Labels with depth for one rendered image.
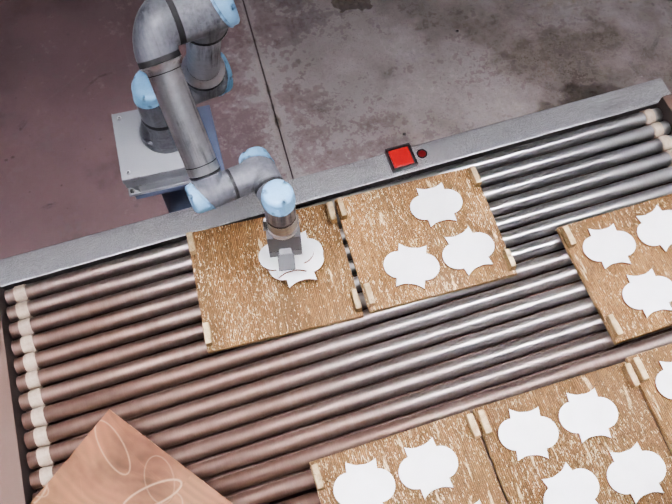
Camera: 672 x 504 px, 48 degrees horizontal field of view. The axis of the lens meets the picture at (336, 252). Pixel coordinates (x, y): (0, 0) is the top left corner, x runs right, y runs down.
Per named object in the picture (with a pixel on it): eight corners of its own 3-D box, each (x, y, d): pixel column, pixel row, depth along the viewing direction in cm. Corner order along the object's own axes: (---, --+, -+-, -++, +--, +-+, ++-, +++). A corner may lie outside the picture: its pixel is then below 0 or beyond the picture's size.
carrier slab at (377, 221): (334, 202, 211) (334, 199, 209) (471, 169, 215) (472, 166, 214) (369, 314, 196) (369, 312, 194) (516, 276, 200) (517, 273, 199)
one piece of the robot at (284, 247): (264, 251, 178) (270, 279, 192) (301, 247, 178) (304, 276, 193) (260, 208, 183) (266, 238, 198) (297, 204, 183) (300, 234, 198)
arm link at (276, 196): (284, 169, 172) (300, 198, 169) (287, 194, 182) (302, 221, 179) (253, 183, 171) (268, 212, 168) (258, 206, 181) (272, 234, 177)
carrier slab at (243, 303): (187, 236, 206) (186, 233, 205) (331, 204, 210) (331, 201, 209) (208, 354, 191) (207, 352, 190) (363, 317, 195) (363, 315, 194)
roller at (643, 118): (9, 293, 204) (2, 286, 200) (651, 112, 229) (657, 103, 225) (12, 309, 202) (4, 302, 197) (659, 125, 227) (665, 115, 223)
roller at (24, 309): (12, 309, 202) (4, 303, 197) (659, 125, 227) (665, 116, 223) (14, 326, 200) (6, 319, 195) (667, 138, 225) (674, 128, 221)
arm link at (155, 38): (112, 8, 153) (200, 222, 171) (163, -10, 155) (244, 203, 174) (108, 9, 163) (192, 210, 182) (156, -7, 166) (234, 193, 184)
